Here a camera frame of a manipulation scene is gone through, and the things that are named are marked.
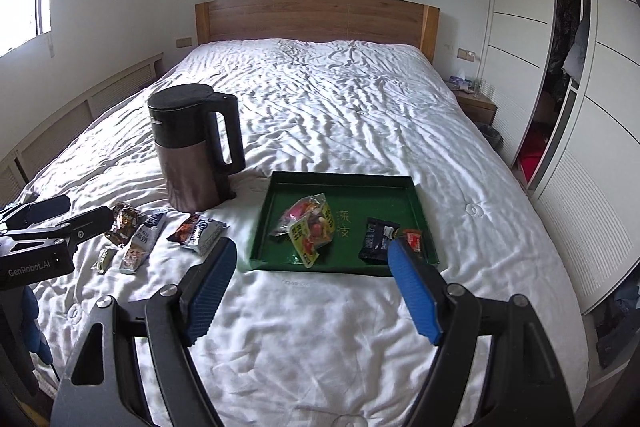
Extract small red snack packet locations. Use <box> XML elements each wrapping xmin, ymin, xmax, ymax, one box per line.
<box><xmin>402</xmin><ymin>229</ymin><xmax>425</xmax><ymax>258</ymax></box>

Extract slatted radiator cover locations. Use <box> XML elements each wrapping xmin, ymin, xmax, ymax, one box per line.
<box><xmin>0</xmin><ymin>53</ymin><xmax>166</xmax><ymax>208</ymax></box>

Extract hanging clothes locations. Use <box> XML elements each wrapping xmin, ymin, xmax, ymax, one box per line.
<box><xmin>545</xmin><ymin>0</ymin><xmax>601</xmax><ymax>118</ymax></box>

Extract white and blue snack packet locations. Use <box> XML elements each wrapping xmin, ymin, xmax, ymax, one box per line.
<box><xmin>120</xmin><ymin>212</ymin><xmax>168</xmax><ymax>275</ymax></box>

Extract person's left hand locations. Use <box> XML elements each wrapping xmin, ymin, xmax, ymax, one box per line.
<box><xmin>20</xmin><ymin>288</ymin><xmax>53</xmax><ymax>365</ymax></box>

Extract white wardrobe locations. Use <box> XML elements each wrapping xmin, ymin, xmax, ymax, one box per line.
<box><xmin>480</xmin><ymin>0</ymin><xmax>640</xmax><ymax>313</ymax></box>

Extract wooden nightstand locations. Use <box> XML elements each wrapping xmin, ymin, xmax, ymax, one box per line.
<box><xmin>452</xmin><ymin>88</ymin><xmax>498</xmax><ymax>125</ymax></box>

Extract brown and black electric kettle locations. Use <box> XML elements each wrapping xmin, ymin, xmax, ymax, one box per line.
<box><xmin>147</xmin><ymin>83</ymin><xmax>247</xmax><ymax>212</ymax></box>

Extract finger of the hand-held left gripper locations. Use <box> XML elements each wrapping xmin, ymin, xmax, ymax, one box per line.
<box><xmin>0</xmin><ymin>194</ymin><xmax>71</xmax><ymax>232</ymax></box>
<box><xmin>0</xmin><ymin>206</ymin><xmax>115</xmax><ymax>253</ymax></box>

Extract wooden headboard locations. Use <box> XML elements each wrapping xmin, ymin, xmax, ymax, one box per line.
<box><xmin>195</xmin><ymin>0</ymin><xmax>441</xmax><ymax>62</ymax></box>

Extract small green snack packet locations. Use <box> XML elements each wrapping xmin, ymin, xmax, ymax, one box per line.
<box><xmin>92</xmin><ymin>246</ymin><xmax>118</xmax><ymax>274</ymax></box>

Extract brown oatmeal snack packet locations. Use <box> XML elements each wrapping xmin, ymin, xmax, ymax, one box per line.
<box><xmin>104</xmin><ymin>203</ymin><xmax>141</xmax><ymax>248</ymax></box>

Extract green tray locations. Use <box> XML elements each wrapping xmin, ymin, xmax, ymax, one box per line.
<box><xmin>248</xmin><ymin>171</ymin><xmax>448</xmax><ymax>278</ymax></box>

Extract black snack packet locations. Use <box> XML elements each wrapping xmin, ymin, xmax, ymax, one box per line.
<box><xmin>359</xmin><ymin>217</ymin><xmax>401</xmax><ymax>265</ymax></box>

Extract pile of clothes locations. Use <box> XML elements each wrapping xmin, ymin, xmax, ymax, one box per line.
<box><xmin>592</xmin><ymin>277</ymin><xmax>636</xmax><ymax>368</ymax></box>

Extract yellow-green fruit snack bag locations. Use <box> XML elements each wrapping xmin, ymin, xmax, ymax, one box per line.
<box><xmin>270</xmin><ymin>193</ymin><xmax>337</xmax><ymax>269</ymax></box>

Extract dark mesh waste bin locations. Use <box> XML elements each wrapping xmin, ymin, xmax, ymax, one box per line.
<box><xmin>475</xmin><ymin>122</ymin><xmax>503</xmax><ymax>152</ymax></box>

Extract bed with white sheet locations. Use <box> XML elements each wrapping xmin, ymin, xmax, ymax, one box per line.
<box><xmin>0</xmin><ymin>39</ymin><xmax>588</xmax><ymax>427</ymax></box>

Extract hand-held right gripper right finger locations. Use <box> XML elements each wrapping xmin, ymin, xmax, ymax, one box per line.
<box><xmin>387</xmin><ymin>237</ymin><xmax>581</xmax><ymax>427</ymax></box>

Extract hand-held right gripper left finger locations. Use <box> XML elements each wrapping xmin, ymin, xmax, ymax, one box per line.
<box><xmin>50</xmin><ymin>237</ymin><xmax>238</xmax><ymax>427</ymax></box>

